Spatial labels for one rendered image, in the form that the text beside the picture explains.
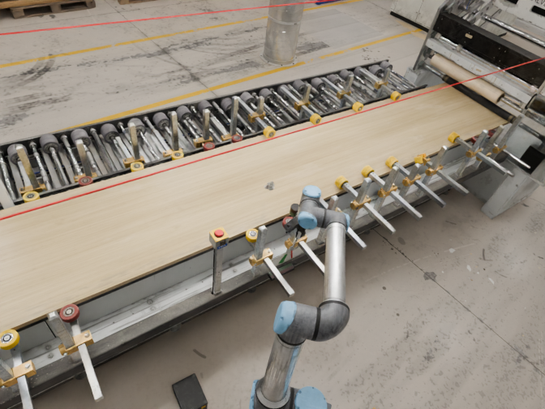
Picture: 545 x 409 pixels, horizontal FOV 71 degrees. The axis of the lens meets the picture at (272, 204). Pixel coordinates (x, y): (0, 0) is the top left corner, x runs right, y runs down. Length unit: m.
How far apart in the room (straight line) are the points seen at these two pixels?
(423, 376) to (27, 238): 2.67
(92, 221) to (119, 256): 0.31
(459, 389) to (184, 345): 1.95
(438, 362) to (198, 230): 2.02
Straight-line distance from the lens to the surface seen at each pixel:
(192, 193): 2.43
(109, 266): 2.15
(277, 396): 1.78
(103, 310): 2.28
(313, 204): 1.79
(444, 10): 4.48
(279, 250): 2.53
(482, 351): 3.48
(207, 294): 2.22
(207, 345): 2.86
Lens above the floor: 2.63
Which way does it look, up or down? 46 degrees down
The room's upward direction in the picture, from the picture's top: 11 degrees clockwise
